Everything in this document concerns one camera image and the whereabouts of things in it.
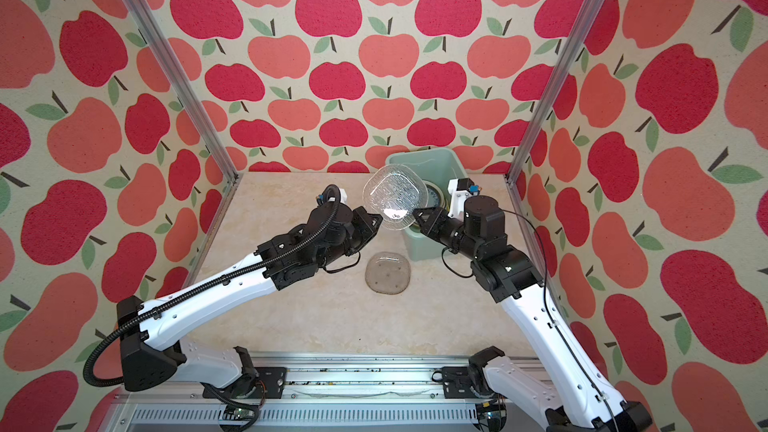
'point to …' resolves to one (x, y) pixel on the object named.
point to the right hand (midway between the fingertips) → (421, 209)
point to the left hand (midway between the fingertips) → (393, 221)
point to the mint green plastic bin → (443, 166)
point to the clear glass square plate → (388, 272)
